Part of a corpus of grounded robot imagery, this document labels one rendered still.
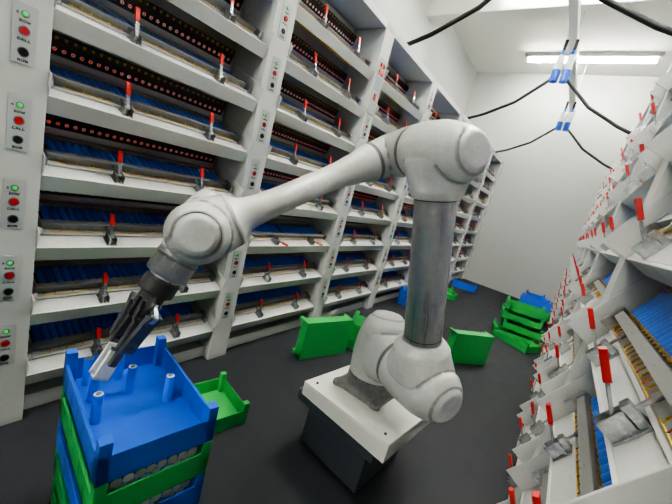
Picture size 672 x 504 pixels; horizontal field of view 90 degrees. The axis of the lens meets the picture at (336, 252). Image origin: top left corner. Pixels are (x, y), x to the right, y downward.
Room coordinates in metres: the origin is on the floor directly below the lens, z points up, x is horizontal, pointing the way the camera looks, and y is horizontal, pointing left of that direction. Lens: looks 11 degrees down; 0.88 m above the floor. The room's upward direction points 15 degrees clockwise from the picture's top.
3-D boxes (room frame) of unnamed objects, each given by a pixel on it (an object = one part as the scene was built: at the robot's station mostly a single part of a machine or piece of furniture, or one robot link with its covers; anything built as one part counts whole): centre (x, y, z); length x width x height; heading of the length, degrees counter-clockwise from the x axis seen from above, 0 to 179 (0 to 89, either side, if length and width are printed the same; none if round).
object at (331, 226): (2.00, 0.10, 0.86); 0.20 x 0.09 x 1.73; 57
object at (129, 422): (0.61, 0.32, 0.36); 0.30 x 0.20 x 0.08; 49
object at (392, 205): (2.59, -0.29, 0.86); 0.20 x 0.09 x 1.73; 57
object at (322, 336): (1.64, -0.05, 0.10); 0.30 x 0.08 x 0.20; 130
